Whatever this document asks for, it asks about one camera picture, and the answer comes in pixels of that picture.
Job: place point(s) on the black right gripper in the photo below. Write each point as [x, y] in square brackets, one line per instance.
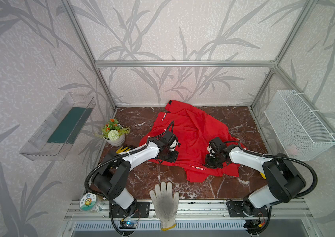
[212, 160]

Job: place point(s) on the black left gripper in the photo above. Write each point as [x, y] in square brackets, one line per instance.
[170, 152]

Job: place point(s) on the red X-Sport jacket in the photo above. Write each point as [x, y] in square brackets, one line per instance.
[194, 129]

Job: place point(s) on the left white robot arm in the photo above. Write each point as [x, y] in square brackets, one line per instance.
[109, 179]

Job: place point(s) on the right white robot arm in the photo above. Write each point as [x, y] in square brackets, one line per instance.
[287, 178]

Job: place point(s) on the yellow black rubber glove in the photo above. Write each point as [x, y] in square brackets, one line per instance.
[123, 149]

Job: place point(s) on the potted artificial flower plant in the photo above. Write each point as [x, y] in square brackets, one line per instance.
[114, 133]

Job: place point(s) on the white knit work glove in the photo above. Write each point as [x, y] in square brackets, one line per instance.
[166, 204]

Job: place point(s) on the pink object in basket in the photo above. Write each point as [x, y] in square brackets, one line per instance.
[293, 151]

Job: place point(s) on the round tape roll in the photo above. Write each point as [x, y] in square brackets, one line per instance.
[90, 203]

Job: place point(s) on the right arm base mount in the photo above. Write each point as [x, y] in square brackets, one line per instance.
[245, 209]

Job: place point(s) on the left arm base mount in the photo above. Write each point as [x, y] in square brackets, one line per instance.
[138, 209]

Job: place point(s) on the white wire mesh basket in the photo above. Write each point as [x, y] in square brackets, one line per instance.
[295, 123]

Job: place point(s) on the aluminium cage frame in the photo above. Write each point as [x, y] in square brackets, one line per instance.
[220, 53]

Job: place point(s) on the clear plastic wall tray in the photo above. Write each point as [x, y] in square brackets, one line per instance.
[55, 137]

